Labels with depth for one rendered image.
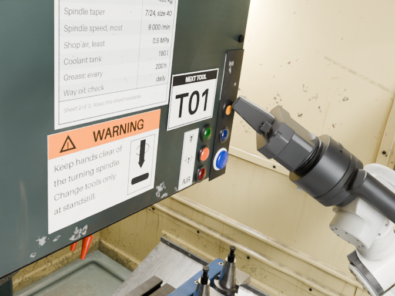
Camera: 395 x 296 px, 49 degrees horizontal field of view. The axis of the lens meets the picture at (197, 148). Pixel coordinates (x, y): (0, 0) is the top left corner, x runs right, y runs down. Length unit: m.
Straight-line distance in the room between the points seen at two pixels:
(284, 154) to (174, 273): 1.23
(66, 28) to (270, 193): 1.18
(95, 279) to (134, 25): 1.74
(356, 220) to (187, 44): 0.35
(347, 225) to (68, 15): 0.48
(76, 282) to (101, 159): 1.65
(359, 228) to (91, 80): 0.44
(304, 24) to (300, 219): 0.62
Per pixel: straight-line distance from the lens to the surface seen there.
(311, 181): 0.64
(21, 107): 0.39
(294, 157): 0.62
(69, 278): 2.11
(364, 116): 1.30
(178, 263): 1.80
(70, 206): 0.46
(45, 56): 0.39
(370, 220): 0.68
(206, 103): 0.59
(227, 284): 1.09
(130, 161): 0.50
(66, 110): 0.42
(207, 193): 1.64
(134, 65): 0.47
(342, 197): 0.65
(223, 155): 0.66
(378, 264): 0.91
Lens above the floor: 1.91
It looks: 21 degrees down
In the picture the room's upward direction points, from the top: 7 degrees clockwise
